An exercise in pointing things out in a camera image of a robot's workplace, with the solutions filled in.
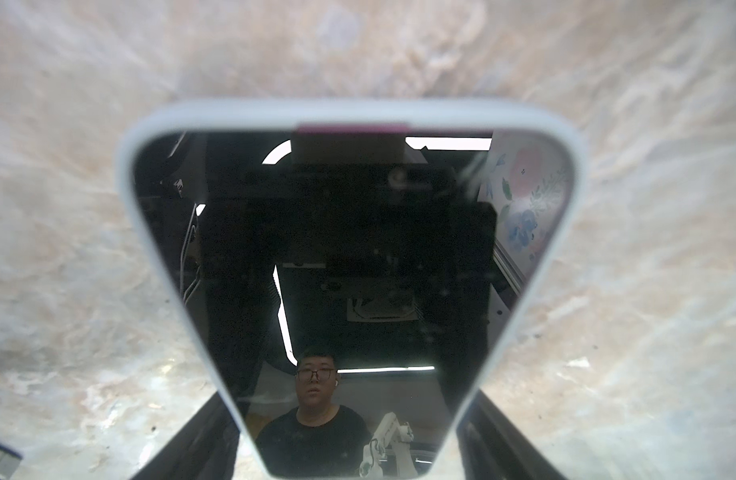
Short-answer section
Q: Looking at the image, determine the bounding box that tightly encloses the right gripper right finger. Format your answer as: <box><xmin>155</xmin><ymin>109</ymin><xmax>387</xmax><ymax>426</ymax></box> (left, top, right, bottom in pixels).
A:
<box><xmin>456</xmin><ymin>391</ymin><xmax>566</xmax><ymax>480</ymax></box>

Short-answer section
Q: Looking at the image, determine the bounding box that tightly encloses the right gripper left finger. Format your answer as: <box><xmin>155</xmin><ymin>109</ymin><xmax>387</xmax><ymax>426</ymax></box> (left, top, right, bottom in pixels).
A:
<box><xmin>132</xmin><ymin>393</ymin><xmax>240</xmax><ymax>480</ymax></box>

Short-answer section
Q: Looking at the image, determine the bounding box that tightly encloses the black phone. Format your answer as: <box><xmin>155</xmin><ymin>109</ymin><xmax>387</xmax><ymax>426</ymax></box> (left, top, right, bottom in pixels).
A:
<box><xmin>131</xmin><ymin>129</ymin><xmax>573</xmax><ymax>479</ymax></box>

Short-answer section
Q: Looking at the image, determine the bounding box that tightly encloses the light blue phone case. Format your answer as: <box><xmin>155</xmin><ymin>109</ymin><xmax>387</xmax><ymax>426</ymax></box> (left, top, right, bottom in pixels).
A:
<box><xmin>119</xmin><ymin>99</ymin><xmax>584</xmax><ymax>479</ymax></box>

